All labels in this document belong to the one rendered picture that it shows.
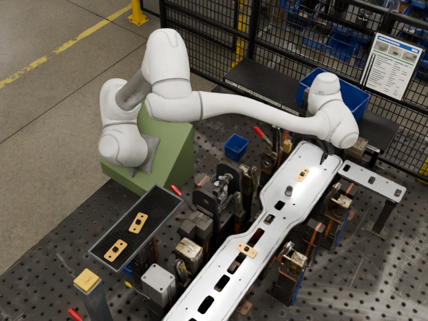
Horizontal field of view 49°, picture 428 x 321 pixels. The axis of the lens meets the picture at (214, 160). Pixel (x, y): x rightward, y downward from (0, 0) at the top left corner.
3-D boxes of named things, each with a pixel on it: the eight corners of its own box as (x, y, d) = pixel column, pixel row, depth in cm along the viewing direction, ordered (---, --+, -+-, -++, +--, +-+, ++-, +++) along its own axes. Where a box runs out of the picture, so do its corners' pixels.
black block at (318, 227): (311, 272, 209) (324, 238, 187) (290, 260, 213) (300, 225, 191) (319, 260, 213) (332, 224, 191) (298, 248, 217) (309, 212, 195)
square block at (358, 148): (343, 198, 236) (362, 151, 209) (328, 191, 239) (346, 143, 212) (349, 188, 241) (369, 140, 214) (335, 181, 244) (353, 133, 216)
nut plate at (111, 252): (111, 262, 159) (111, 260, 158) (103, 256, 160) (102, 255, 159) (127, 244, 163) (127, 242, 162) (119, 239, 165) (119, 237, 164)
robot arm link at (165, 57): (98, 131, 217) (93, 85, 219) (132, 130, 225) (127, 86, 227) (156, 81, 150) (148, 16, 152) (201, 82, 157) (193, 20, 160)
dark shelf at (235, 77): (382, 155, 216) (384, 151, 213) (221, 81, 248) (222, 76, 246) (399, 128, 228) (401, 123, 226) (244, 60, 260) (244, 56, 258)
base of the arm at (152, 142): (118, 171, 231) (111, 171, 226) (130, 128, 230) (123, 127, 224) (148, 182, 224) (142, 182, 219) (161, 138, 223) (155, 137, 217)
